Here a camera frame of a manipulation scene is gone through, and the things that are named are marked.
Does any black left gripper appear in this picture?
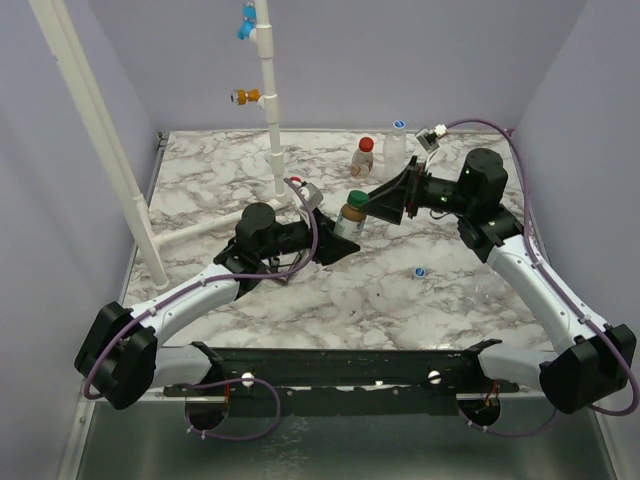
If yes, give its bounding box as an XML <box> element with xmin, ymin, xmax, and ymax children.
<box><xmin>259</xmin><ymin>207</ymin><xmax>360</xmax><ymax>265</ymax></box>

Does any red bottle cap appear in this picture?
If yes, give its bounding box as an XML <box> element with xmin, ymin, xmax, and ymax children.
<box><xmin>358</xmin><ymin>137</ymin><xmax>375</xmax><ymax>153</ymax></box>

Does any orange pipe nozzle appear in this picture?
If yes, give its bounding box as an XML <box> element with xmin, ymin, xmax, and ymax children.
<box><xmin>230</xmin><ymin>89</ymin><xmax>261</xmax><ymax>106</ymax></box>

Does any white pvc pipe frame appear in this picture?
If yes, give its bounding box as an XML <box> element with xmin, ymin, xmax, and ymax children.
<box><xmin>29</xmin><ymin>0</ymin><xmax>288</xmax><ymax>292</ymax></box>

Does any clear plastic bottle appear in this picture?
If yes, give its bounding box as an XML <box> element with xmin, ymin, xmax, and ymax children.
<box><xmin>383</xmin><ymin>126</ymin><xmax>407</xmax><ymax>179</ymax></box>

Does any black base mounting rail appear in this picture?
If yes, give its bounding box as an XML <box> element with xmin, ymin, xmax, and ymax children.
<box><xmin>164</xmin><ymin>342</ymin><xmax>495</xmax><ymax>417</ymax></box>

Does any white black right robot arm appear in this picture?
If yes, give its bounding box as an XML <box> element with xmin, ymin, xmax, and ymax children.
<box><xmin>362</xmin><ymin>148</ymin><xmax>636</xmax><ymax>414</ymax></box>

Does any green bottle cap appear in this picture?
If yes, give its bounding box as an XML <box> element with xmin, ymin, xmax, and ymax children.
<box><xmin>347</xmin><ymin>190</ymin><xmax>369</xmax><ymax>210</ymax></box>

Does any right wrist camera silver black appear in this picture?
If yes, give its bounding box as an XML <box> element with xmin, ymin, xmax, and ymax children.
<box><xmin>415</xmin><ymin>124</ymin><xmax>448</xmax><ymax>171</ymax></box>

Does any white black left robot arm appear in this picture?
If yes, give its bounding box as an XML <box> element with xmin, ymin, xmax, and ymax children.
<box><xmin>74</xmin><ymin>203</ymin><xmax>360</xmax><ymax>410</ymax></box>

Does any grey metal crank handle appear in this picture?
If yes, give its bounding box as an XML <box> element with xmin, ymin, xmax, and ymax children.
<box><xmin>268</xmin><ymin>255</ymin><xmax>302</xmax><ymax>286</ymax></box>

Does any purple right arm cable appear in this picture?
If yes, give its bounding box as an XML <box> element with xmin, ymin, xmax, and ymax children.
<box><xmin>434</xmin><ymin>118</ymin><xmax>640</xmax><ymax>416</ymax></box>

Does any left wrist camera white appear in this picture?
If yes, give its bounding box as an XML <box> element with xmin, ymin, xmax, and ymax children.
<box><xmin>290</xmin><ymin>176</ymin><xmax>324</xmax><ymax>210</ymax></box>

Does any blue pipe valve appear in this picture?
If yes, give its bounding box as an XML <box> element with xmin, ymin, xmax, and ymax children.
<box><xmin>236</xmin><ymin>1</ymin><xmax>257</xmax><ymax>40</ymax></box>

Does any clear bottle green white label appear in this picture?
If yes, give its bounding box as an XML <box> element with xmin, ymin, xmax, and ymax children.
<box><xmin>333</xmin><ymin>200</ymin><xmax>367</xmax><ymax>242</ymax></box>

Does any clear bottle red label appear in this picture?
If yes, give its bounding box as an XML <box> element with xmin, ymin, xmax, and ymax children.
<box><xmin>351</xmin><ymin>147</ymin><xmax>374</xmax><ymax>177</ymax></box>

